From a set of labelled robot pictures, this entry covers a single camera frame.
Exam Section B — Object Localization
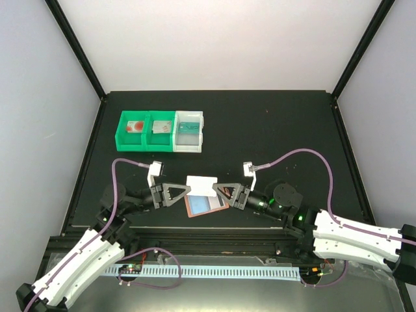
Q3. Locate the left black frame post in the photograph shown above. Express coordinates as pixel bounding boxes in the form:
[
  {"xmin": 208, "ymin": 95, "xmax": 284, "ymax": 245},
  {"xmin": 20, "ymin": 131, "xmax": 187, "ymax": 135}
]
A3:
[{"xmin": 45, "ymin": 0, "xmax": 107, "ymax": 100}]

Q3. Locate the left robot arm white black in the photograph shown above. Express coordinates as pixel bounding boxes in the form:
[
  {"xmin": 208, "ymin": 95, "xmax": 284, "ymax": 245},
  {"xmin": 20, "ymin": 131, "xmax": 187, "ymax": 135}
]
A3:
[{"xmin": 16, "ymin": 183, "xmax": 191, "ymax": 311}]

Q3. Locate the green bin middle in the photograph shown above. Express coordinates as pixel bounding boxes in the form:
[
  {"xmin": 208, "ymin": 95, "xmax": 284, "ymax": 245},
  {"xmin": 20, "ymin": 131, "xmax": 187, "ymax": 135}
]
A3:
[{"xmin": 145, "ymin": 110, "xmax": 176, "ymax": 152}]

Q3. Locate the white blossom credit card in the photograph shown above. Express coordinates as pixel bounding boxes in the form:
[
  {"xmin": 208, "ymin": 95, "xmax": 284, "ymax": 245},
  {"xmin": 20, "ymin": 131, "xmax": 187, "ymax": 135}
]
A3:
[{"xmin": 186, "ymin": 175, "xmax": 218, "ymax": 197}]

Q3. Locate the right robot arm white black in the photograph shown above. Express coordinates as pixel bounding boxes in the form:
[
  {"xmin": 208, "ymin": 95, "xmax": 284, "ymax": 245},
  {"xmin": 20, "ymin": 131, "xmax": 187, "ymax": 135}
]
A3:
[{"xmin": 213, "ymin": 181, "xmax": 415, "ymax": 285}]

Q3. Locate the white translucent bin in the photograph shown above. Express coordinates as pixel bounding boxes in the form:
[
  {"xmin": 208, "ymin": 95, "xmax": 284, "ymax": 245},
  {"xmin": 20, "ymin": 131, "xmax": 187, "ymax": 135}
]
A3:
[{"xmin": 172, "ymin": 110, "xmax": 204, "ymax": 153}]

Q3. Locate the green bin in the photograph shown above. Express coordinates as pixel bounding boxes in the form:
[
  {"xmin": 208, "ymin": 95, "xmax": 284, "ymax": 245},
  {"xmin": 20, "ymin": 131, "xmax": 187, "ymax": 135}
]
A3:
[
  {"xmin": 145, "ymin": 110, "xmax": 176, "ymax": 152},
  {"xmin": 114, "ymin": 110, "xmax": 150, "ymax": 152}
]

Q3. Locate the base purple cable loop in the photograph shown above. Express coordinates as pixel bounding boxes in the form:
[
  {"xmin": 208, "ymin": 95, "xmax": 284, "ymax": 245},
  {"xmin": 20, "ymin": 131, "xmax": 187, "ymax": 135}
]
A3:
[
  {"xmin": 117, "ymin": 246, "xmax": 183, "ymax": 289},
  {"xmin": 300, "ymin": 258, "xmax": 350, "ymax": 289}
]

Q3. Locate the black frame post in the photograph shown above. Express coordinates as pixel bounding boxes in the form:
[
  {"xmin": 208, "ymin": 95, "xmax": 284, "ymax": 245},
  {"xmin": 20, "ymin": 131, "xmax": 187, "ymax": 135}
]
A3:
[
  {"xmin": 45, "ymin": 0, "xmax": 107, "ymax": 100},
  {"xmin": 331, "ymin": 0, "xmax": 395, "ymax": 101}
]

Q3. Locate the white slotted cable duct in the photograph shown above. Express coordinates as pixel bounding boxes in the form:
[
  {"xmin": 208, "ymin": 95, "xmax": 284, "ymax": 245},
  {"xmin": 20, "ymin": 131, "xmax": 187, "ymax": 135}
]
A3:
[{"xmin": 102, "ymin": 264, "xmax": 301, "ymax": 281}]

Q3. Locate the blossom pattern card in bin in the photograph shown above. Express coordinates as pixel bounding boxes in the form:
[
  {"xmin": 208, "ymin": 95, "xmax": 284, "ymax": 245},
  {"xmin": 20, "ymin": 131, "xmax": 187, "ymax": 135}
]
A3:
[{"xmin": 152, "ymin": 120, "xmax": 172, "ymax": 134}]

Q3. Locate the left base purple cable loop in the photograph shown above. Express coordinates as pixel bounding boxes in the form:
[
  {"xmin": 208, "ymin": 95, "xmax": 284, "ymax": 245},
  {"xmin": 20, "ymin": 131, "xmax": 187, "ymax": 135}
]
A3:
[{"xmin": 117, "ymin": 246, "xmax": 183, "ymax": 289}]

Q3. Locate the left small circuit board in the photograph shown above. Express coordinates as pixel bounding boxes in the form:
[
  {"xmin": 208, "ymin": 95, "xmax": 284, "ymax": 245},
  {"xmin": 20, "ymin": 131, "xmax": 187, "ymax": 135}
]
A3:
[{"xmin": 118, "ymin": 264, "xmax": 142, "ymax": 274}]

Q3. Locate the right black frame post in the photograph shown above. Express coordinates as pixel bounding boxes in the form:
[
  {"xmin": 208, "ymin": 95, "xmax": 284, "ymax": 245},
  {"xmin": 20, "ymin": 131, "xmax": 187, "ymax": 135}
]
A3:
[{"xmin": 331, "ymin": 0, "xmax": 395, "ymax": 101}]

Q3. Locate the red circles card in bin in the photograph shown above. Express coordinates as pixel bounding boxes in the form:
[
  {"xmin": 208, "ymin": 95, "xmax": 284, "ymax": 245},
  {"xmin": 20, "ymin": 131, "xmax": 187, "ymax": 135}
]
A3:
[{"xmin": 125, "ymin": 120, "xmax": 144, "ymax": 133}]

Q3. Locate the brown leather card holder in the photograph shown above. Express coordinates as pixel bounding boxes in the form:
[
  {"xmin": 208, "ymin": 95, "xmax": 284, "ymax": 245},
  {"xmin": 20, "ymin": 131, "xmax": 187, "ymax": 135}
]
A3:
[{"xmin": 185, "ymin": 196, "xmax": 229, "ymax": 218}]

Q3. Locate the right small circuit board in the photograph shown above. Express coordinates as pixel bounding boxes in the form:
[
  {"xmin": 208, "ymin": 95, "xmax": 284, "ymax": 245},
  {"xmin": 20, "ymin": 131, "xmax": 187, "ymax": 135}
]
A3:
[{"xmin": 305, "ymin": 265, "xmax": 333, "ymax": 277}]

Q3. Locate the small circuit board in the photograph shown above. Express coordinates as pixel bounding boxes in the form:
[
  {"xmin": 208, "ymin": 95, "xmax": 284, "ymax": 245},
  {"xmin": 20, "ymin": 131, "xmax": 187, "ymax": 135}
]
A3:
[
  {"xmin": 305, "ymin": 265, "xmax": 333, "ymax": 277},
  {"xmin": 118, "ymin": 264, "xmax": 142, "ymax": 274}
]

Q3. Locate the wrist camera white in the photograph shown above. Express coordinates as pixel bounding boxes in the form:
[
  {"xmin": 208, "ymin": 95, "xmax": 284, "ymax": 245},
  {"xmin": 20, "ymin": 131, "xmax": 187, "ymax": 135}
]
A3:
[
  {"xmin": 147, "ymin": 161, "xmax": 163, "ymax": 187},
  {"xmin": 242, "ymin": 162, "xmax": 257, "ymax": 191}
]

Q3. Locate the black aluminium front rail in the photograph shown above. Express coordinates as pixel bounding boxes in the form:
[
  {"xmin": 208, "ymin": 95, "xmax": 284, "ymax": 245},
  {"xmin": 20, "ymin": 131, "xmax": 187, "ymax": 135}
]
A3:
[{"xmin": 48, "ymin": 226, "xmax": 391, "ymax": 261}]

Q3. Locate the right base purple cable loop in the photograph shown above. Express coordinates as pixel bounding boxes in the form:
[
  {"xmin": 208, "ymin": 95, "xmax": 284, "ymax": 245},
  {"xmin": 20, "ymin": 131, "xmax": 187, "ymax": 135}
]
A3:
[{"xmin": 300, "ymin": 258, "xmax": 350, "ymax": 289}]

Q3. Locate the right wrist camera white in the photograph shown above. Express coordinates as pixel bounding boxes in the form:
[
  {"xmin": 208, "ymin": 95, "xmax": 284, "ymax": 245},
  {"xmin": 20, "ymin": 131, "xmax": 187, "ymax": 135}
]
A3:
[{"xmin": 242, "ymin": 162, "xmax": 257, "ymax": 191}]

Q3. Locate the green bin left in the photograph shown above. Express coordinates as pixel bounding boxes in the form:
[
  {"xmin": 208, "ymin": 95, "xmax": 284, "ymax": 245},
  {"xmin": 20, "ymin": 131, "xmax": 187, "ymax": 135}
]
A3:
[{"xmin": 114, "ymin": 110, "xmax": 150, "ymax": 152}]

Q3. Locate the teal VIP credit card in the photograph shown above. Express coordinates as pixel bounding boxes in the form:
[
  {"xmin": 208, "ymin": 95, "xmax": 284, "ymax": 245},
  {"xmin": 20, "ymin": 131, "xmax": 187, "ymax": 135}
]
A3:
[{"xmin": 178, "ymin": 122, "xmax": 200, "ymax": 135}]

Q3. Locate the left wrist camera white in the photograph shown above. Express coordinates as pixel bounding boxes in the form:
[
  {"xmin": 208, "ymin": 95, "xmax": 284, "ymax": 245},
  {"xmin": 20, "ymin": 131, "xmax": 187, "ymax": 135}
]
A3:
[{"xmin": 147, "ymin": 161, "xmax": 163, "ymax": 187}]

